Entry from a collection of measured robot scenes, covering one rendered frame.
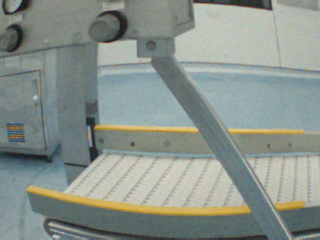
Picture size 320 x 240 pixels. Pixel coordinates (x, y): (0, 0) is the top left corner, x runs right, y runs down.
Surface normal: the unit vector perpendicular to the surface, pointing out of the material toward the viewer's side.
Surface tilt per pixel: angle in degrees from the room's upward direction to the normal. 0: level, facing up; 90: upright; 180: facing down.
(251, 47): 90
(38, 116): 90
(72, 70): 90
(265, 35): 90
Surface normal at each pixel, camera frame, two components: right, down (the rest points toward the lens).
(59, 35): -0.25, 0.28
